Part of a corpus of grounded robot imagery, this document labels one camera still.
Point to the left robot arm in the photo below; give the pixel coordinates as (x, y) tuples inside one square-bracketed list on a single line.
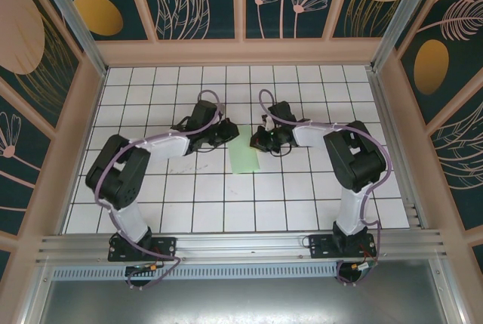
[(166, 148)]

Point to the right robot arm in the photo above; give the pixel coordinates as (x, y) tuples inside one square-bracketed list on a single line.
[(349, 210)]

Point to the grey metal sheet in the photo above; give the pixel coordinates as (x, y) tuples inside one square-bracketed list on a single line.
[(241, 301)]

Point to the small controller board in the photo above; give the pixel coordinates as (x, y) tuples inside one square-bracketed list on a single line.
[(143, 268), (364, 267)]

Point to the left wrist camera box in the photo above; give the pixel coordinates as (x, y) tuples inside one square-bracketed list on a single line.
[(203, 112)]

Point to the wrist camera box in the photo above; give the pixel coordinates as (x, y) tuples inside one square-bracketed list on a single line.
[(203, 112), (283, 112)]

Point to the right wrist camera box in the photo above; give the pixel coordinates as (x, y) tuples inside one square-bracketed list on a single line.
[(283, 112)]

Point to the long aluminium mounting rail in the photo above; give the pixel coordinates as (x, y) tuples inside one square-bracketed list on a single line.
[(241, 244)]

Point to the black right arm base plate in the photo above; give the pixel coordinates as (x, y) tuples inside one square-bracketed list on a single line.
[(320, 246)]

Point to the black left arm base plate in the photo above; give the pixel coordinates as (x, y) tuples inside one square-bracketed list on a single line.
[(166, 246)]

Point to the wall panel with pink flowers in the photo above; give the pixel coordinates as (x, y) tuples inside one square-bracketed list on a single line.
[(302, 18)]

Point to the aluminium side rail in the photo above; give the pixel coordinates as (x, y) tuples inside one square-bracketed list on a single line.
[(395, 150)]

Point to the wall panel with gold oval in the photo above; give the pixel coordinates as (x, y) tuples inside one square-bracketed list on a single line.
[(98, 14)]

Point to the wall panel with oval and feather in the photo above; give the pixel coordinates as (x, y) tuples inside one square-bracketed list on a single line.
[(430, 67)]

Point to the aluminium corner post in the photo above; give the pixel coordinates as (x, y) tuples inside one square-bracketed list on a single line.
[(403, 10), (68, 10)]

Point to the wall panel with feather leaves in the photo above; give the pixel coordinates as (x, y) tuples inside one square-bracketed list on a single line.
[(460, 158)]

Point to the wall panel with flower outline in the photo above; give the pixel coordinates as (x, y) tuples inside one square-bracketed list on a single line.
[(19, 150)]

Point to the wall panel with large pale disc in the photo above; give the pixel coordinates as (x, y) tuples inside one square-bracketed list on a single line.
[(22, 37)]

